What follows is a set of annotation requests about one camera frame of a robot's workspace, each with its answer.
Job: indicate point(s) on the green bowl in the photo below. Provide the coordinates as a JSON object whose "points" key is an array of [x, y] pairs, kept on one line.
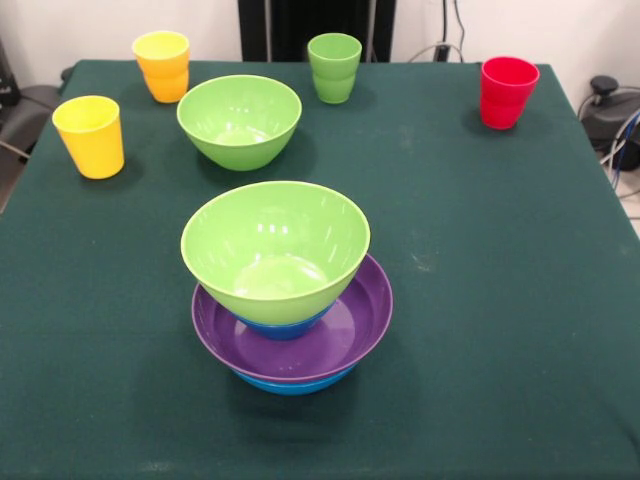
{"points": [[270, 240], [240, 125]]}

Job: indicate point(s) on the purple bowl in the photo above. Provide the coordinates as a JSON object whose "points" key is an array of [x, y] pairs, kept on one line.
{"points": [[365, 320]]}

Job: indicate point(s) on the small dark blue bowl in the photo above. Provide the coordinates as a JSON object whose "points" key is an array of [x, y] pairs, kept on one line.
{"points": [[285, 332]]}

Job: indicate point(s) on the large light blue bowl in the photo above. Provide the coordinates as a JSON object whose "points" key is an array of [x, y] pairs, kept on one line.
{"points": [[295, 389]]}

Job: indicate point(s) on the green cup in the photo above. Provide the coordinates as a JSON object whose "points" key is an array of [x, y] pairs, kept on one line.
{"points": [[334, 75]]}

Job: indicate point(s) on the dark green table cloth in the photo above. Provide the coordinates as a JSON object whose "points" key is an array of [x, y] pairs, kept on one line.
{"points": [[475, 375]]}

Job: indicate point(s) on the black panel with poles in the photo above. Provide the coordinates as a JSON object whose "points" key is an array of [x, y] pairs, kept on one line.
{"points": [[300, 30]]}

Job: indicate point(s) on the yellow orange cup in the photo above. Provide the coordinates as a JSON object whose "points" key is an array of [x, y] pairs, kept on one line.
{"points": [[162, 75]]}

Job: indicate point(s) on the red cup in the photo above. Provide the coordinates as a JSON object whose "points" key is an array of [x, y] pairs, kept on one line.
{"points": [[507, 100]]}

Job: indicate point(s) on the black equipment box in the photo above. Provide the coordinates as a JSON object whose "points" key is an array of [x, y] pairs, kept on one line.
{"points": [[7, 75]]}

